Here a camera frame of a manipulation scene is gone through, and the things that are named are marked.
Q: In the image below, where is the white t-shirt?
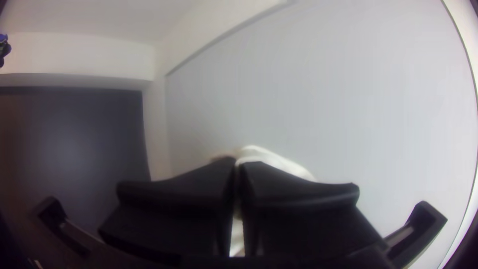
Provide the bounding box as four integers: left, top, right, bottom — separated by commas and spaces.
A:
211, 144, 318, 259

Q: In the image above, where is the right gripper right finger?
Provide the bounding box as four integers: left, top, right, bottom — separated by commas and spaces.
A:
237, 160, 387, 259

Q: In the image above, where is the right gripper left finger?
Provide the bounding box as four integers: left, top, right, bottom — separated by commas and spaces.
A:
98, 156, 238, 259

